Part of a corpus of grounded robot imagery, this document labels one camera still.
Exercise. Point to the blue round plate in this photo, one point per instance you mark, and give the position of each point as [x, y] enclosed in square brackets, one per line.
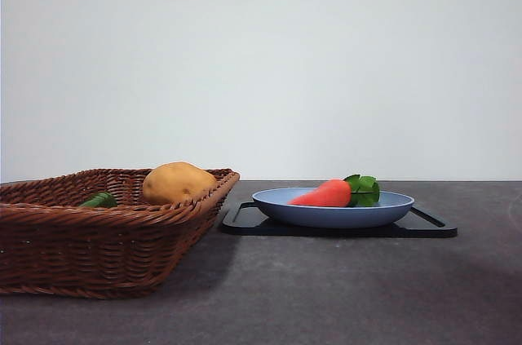
[326, 216]

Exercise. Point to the brown wicker basket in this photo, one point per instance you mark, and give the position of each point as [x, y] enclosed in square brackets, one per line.
[102, 255]

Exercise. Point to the green vegetable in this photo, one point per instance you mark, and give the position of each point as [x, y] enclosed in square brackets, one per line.
[98, 200]

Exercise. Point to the yellow-brown potato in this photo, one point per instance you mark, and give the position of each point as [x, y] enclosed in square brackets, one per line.
[179, 182]

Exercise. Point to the orange carrot with green leaves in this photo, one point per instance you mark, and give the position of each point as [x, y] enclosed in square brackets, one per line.
[326, 196]

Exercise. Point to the black flat tray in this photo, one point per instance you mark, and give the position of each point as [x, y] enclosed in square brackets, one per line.
[244, 226]

